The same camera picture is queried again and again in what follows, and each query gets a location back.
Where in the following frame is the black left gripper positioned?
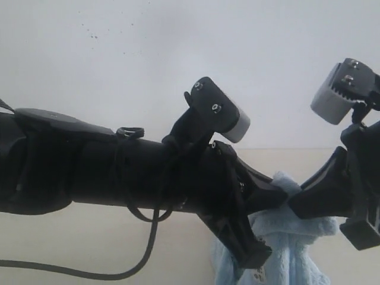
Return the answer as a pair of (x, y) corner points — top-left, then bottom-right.
(167, 141), (288, 269)

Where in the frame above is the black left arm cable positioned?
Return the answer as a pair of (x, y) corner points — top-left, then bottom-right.
(0, 127), (185, 280)

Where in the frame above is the light blue terry towel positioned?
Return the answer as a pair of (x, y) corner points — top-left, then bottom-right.
(210, 170), (341, 285)

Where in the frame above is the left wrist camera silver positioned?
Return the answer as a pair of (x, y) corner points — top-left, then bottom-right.
(162, 76), (251, 167)

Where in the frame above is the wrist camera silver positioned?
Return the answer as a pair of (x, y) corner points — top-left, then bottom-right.
(310, 58), (379, 125)
(162, 76), (251, 167)

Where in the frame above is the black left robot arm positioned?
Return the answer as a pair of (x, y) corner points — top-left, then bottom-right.
(1, 102), (287, 268)

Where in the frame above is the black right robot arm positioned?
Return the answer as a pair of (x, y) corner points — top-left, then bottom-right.
(288, 123), (379, 251)

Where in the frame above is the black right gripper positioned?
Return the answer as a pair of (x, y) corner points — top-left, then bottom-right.
(288, 122), (379, 251)

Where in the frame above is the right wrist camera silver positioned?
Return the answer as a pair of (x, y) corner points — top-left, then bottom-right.
(310, 58), (379, 125)

